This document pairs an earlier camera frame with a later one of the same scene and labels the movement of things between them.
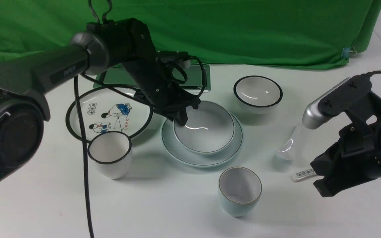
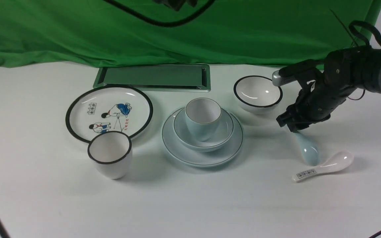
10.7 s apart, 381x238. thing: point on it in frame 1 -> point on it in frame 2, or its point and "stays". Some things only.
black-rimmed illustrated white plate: [106, 108] stays
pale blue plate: [175, 150] stays
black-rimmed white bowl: [256, 95] stays
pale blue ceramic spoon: [286, 151] -> [310, 154]
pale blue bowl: [210, 129] stays
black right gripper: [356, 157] -> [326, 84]
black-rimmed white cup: [112, 152] stays
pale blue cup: [239, 188] -> [203, 116]
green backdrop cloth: [269, 33] stays
